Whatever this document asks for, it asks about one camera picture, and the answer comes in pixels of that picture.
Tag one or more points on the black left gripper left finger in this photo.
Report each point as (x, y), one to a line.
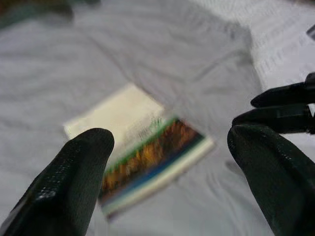
(61, 184)

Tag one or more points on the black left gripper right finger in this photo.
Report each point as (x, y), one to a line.
(275, 177)

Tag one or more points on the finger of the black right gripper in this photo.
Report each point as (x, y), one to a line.
(275, 119)
(280, 97)

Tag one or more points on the white book with landscape cover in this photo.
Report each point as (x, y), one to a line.
(118, 110)

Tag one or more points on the white patterned mattress sheet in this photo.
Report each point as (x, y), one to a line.
(278, 49)

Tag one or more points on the grey wrinkled duvet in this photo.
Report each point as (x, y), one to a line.
(73, 61)

